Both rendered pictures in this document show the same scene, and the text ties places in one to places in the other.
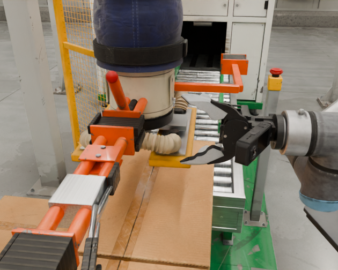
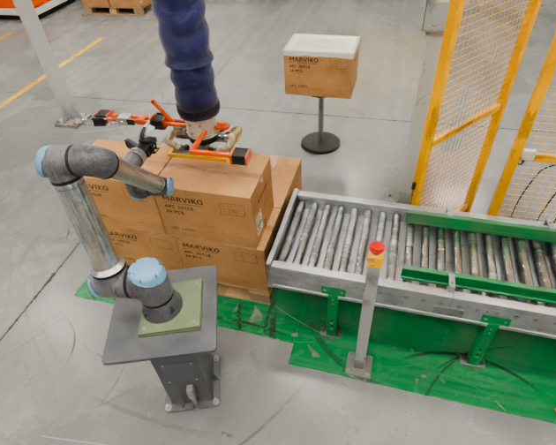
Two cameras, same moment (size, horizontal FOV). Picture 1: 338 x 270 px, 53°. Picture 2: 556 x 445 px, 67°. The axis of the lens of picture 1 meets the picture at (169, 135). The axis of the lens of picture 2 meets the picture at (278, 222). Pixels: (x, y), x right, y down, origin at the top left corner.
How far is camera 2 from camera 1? 2.60 m
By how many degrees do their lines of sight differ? 79
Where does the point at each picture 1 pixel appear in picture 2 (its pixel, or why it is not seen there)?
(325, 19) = not seen: outside the picture
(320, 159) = not seen: hidden behind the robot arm
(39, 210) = (282, 174)
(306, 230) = (339, 415)
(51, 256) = (101, 114)
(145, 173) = (220, 169)
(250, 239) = (327, 351)
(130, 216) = (187, 166)
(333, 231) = (189, 271)
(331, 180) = not seen: hidden behind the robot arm
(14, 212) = (282, 165)
